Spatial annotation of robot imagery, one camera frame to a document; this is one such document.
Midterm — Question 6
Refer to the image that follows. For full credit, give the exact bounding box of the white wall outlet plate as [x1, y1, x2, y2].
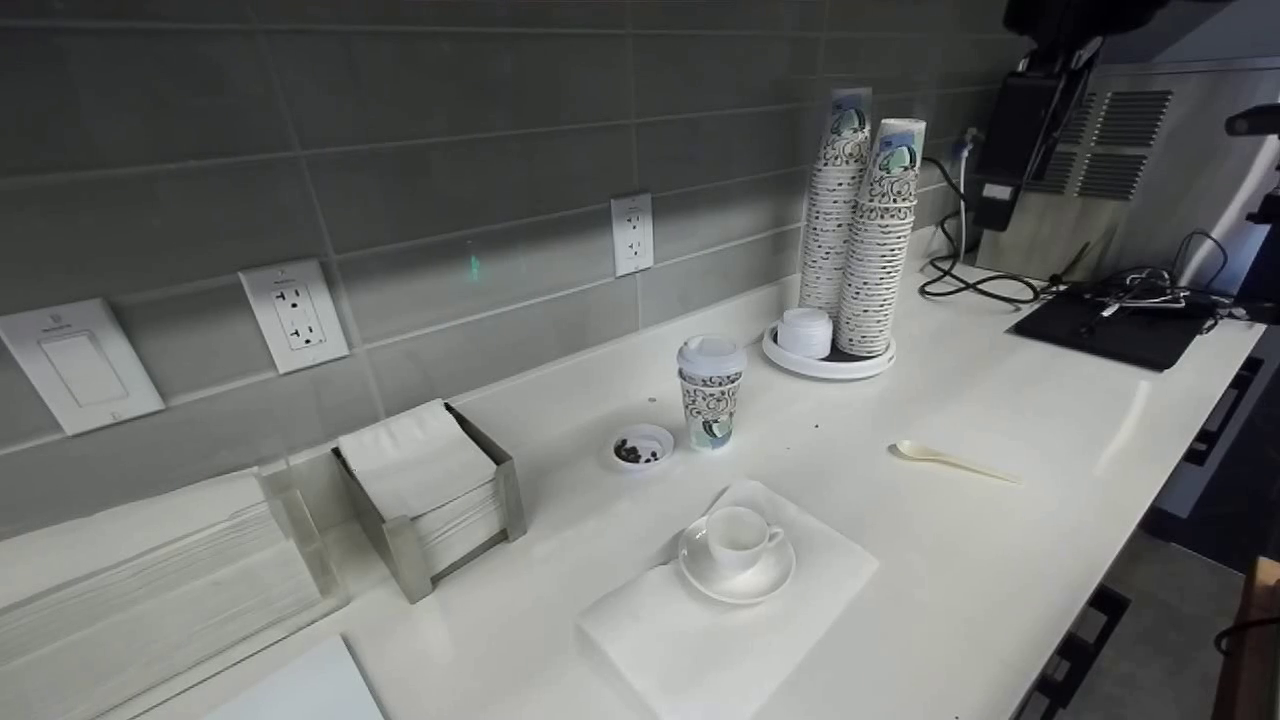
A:
[608, 191, 659, 282]
[234, 258, 352, 378]

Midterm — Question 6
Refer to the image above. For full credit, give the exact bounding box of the stack of white napkins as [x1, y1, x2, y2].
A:
[331, 401, 500, 527]

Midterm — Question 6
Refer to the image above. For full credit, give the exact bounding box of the tall patterned paper cup stack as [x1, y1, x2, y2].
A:
[794, 86, 874, 321]
[833, 115, 929, 361]

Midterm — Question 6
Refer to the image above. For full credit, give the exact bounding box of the black cable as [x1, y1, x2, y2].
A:
[916, 126, 1073, 308]

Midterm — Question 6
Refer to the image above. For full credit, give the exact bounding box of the white square napkin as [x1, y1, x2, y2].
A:
[574, 477, 885, 720]

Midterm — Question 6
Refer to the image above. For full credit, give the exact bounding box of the black mat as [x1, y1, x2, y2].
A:
[1008, 282, 1222, 378]

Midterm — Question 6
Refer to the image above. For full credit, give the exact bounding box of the white ceramic cup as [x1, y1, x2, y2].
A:
[680, 506, 793, 585]

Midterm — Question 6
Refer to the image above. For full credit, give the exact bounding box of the paper cup with lid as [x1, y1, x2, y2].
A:
[672, 332, 749, 455]

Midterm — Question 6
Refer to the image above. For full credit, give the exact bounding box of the white light switch plate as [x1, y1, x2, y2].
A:
[0, 297, 169, 441]

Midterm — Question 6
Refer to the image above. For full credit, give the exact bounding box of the small bowl with dark contents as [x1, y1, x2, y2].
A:
[608, 422, 680, 477]

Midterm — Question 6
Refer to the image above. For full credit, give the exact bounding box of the clear acrylic container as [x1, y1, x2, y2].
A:
[0, 459, 352, 720]

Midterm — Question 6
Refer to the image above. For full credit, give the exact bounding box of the round white cup tray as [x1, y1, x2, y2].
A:
[757, 321, 901, 388]

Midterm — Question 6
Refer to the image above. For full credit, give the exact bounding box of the cream plastic spoon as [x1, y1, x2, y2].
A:
[889, 435, 1008, 484]

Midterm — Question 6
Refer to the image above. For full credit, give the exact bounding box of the wooden chair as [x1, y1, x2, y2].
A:
[1212, 553, 1280, 720]

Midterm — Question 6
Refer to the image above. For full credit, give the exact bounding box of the metal napkin holder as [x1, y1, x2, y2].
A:
[328, 396, 530, 609]

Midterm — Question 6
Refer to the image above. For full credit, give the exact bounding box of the small stack of white lids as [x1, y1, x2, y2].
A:
[771, 306, 838, 366]

